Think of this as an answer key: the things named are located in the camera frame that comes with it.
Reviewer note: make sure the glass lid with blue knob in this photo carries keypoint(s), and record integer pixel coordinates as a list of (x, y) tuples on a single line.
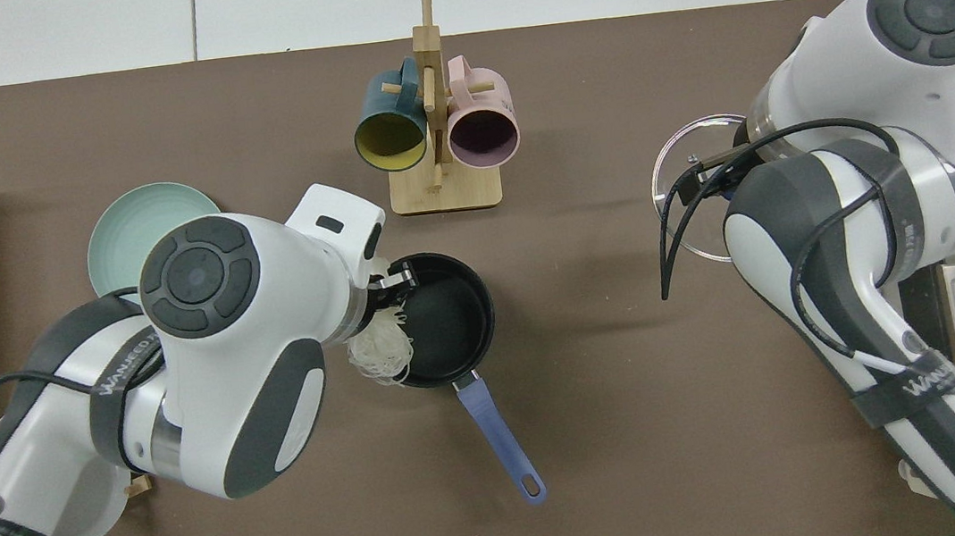
[(694, 234)]

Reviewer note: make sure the white vermicelli bundle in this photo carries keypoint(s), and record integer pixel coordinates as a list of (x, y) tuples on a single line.
[(375, 356)]

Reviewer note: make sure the pale green plate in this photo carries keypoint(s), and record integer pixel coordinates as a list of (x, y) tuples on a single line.
[(131, 226)]

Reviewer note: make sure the wooden plate rack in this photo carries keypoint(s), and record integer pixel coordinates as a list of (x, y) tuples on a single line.
[(139, 486)]

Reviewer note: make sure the grey plate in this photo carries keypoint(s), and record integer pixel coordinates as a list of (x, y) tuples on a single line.
[(84, 520)]

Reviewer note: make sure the wooden cup stand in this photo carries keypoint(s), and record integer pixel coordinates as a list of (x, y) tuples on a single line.
[(446, 191)]

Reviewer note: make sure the dark teal cup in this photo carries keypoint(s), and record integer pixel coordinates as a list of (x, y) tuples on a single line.
[(389, 139)]

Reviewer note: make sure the pink cup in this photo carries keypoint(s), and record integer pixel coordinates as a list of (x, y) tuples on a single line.
[(482, 137)]

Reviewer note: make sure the brown table cloth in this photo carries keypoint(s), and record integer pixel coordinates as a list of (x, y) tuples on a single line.
[(593, 336)]

